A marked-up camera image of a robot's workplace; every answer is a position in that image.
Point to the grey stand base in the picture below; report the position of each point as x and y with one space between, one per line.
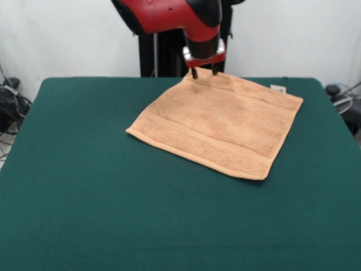
12 82
342 105

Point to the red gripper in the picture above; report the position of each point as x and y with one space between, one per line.
204 60

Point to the tan terry towel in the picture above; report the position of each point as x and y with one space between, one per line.
220 124

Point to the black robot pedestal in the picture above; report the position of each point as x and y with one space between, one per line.
146 56

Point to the dark green table cloth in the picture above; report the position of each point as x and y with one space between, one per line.
84 197

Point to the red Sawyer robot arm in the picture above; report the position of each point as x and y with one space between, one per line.
169 17

